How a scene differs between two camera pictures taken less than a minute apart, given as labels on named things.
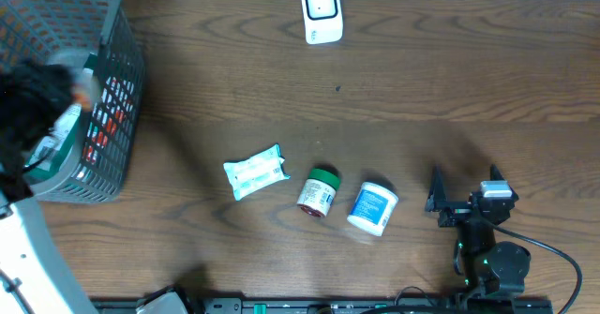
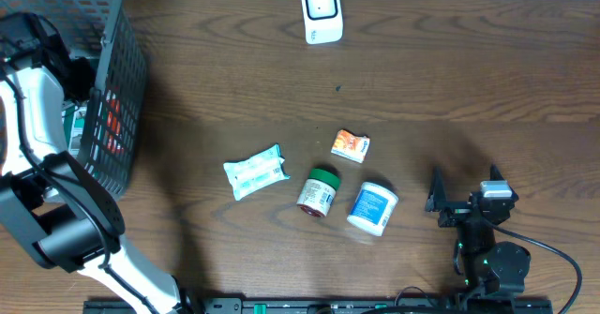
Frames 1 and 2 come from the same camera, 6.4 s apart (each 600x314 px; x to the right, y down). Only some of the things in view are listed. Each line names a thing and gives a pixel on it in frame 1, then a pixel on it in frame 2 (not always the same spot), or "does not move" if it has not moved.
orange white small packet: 84,99 -> 350,145
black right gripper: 456,211 does not move
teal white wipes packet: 256,173 does not move
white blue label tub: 372,208 does not move
